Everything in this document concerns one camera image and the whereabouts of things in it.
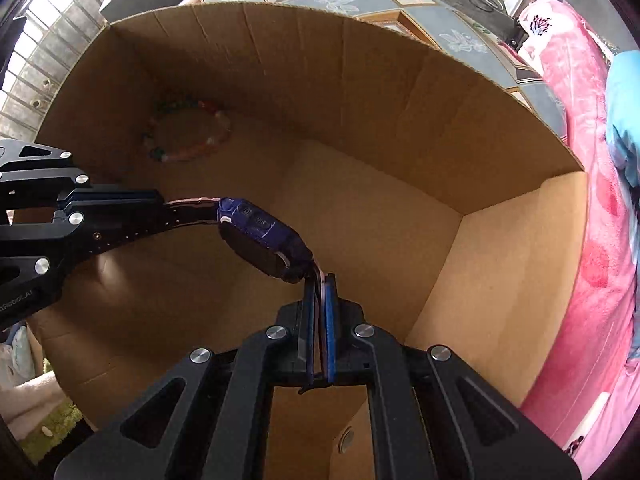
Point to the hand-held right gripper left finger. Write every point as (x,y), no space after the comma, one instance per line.
(306,341)

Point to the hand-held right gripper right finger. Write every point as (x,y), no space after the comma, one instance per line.
(330,341)

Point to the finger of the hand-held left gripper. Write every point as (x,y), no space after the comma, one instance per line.
(115,196)
(140,227)

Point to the brown cardboard box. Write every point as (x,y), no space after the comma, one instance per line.
(350,160)

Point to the white fluffy rug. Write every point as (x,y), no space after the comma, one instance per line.
(35,400)

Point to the green fluffy mat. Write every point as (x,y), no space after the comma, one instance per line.
(55,432)

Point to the barred window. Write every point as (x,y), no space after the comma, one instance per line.
(55,35)

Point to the pink floral blanket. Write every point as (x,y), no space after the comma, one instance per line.
(595,260)

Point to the light blue quilt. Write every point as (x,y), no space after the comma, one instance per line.
(625,110)

